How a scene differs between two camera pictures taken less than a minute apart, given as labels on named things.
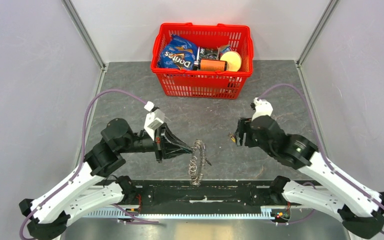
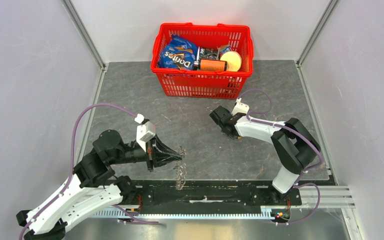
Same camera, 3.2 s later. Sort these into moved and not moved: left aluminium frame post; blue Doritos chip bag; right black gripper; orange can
Moved: right black gripper
Not moved: left aluminium frame post; orange can; blue Doritos chip bag
